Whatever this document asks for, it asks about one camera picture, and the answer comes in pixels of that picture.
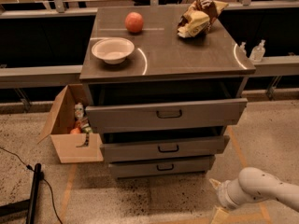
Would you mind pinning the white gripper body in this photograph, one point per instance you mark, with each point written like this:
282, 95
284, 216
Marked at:
221, 192

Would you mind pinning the grey bottom drawer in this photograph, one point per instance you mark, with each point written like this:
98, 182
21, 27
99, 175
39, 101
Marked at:
161, 167

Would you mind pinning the grey drawer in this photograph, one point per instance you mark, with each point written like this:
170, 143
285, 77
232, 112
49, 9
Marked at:
165, 116
161, 167
167, 144

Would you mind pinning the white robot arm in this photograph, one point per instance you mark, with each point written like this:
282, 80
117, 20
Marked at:
252, 185

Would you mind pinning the grey middle drawer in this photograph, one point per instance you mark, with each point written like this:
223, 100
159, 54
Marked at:
167, 144

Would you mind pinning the grey top drawer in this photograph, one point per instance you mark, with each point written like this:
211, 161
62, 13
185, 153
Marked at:
165, 116

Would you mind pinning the grey drawer cabinet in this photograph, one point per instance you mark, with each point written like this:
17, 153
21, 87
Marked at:
160, 54

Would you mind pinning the clear pump bottle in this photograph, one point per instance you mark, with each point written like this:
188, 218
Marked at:
258, 52

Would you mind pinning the green packet in box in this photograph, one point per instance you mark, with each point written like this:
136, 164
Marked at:
86, 128

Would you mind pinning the orange fruit in box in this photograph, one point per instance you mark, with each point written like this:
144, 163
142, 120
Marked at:
75, 131

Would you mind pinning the cardboard box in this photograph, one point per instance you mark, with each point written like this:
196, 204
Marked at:
70, 147

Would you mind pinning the white can in box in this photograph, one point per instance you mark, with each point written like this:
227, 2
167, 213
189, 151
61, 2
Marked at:
79, 111

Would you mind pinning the yellow brown chip bag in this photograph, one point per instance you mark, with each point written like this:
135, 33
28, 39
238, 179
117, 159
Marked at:
199, 17

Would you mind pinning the white bowl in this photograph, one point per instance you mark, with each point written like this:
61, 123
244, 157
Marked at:
113, 50

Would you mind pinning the red apple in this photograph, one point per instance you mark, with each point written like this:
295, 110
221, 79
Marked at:
134, 22

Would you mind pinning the grey metal rail frame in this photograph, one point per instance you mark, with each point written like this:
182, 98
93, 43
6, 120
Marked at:
43, 50

